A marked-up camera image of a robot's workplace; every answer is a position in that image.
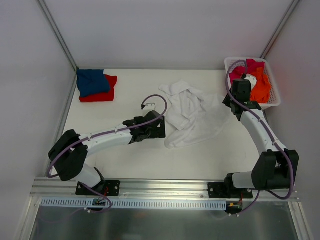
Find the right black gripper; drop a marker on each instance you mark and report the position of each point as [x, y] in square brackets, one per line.
[227, 100]

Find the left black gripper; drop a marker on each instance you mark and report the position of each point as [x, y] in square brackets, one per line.
[160, 128]

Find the white t shirt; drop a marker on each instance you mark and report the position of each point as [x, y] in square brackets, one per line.
[196, 116]

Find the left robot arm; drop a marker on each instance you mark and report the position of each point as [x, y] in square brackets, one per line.
[69, 154]

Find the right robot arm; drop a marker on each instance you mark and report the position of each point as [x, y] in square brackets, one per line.
[276, 168]

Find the pink t shirt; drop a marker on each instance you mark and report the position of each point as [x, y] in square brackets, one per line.
[254, 68]

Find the orange t shirt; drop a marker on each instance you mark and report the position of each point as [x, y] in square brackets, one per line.
[261, 91]

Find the white plastic basket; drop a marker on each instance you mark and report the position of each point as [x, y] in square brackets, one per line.
[274, 100]

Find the folded red t shirt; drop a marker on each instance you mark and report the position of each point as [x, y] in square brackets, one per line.
[102, 96]

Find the folded blue t shirt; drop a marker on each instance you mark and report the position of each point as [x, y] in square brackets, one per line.
[91, 82]

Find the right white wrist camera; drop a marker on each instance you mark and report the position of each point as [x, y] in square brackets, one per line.
[251, 78]

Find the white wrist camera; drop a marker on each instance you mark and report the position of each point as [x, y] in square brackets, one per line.
[251, 78]
[150, 107]

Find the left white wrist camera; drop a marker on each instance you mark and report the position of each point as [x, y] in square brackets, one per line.
[150, 107]

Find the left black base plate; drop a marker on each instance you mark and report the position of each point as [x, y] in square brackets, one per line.
[110, 188]

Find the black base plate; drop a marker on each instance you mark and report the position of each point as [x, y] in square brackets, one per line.
[227, 191]
[110, 188]

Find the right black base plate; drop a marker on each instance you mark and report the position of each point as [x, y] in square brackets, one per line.
[227, 191]

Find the right aluminium frame post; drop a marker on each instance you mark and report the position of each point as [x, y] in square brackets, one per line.
[280, 27]

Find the aluminium frame post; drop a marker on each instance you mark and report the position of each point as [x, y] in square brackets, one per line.
[280, 27]
[57, 33]

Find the left aluminium frame post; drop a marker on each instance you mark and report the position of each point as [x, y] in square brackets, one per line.
[57, 33]

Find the aluminium mounting rail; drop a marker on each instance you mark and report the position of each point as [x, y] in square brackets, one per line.
[158, 189]

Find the white slotted cable duct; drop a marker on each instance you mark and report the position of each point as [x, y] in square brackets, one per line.
[151, 204]

